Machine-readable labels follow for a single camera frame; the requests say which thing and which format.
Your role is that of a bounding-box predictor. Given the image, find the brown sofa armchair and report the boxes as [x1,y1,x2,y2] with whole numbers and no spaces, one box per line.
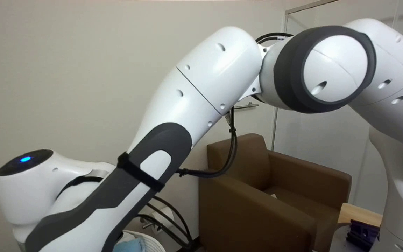
[198,131,353,252]

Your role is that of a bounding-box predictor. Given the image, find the glass partition panel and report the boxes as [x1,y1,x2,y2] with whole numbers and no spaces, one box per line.
[272,0,403,215]

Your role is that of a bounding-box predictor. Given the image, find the light wooden board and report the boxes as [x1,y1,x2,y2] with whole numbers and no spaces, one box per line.
[336,201,384,229]

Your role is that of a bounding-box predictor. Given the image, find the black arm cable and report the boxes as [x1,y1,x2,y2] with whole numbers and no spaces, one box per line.
[138,31,294,252]

